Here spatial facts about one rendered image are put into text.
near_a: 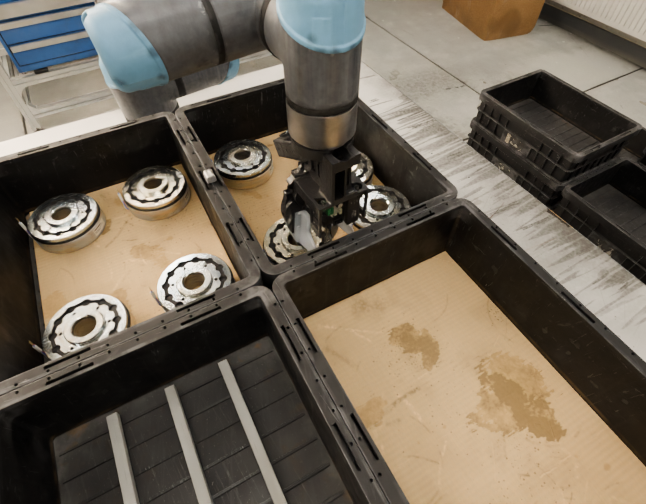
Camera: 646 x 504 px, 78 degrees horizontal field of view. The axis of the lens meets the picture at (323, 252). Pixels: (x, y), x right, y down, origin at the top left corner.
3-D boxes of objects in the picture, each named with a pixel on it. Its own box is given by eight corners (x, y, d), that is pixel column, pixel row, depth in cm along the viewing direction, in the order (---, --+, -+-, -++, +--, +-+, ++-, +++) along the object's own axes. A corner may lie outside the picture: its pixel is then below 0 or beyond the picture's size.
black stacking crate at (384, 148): (191, 164, 78) (174, 112, 69) (324, 121, 87) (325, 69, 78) (276, 325, 57) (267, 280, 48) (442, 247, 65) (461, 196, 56)
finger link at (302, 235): (303, 277, 58) (312, 232, 51) (284, 249, 61) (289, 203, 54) (321, 270, 59) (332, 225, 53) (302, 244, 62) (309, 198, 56)
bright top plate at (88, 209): (26, 208, 64) (24, 205, 64) (92, 187, 67) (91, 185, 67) (32, 252, 59) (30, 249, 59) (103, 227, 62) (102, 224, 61)
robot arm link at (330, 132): (272, 90, 42) (338, 69, 45) (276, 127, 46) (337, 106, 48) (308, 126, 38) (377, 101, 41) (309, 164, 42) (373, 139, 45)
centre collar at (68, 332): (61, 323, 51) (58, 320, 51) (100, 304, 53) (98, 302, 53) (69, 353, 49) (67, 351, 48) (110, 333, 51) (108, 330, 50)
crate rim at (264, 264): (176, 121, 71) (171, 108, 69) (325, 78, 79) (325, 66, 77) (268, 290, 49) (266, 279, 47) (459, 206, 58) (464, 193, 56)
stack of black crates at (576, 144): (445, 190, 169) (478, 90, 134) (498, 166, 178) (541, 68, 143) (517, 255, 148) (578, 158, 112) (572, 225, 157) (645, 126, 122)
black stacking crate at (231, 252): (21, 218, 69) (-24, 167, 60) (189, 164, 78) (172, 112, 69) (47, 434, 48) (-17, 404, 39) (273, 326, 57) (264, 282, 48)
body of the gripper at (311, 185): (317, 243, 51) (315, 169, 41) (285, 201, 55) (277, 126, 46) (367, 220, 53) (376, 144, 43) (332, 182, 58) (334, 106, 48)
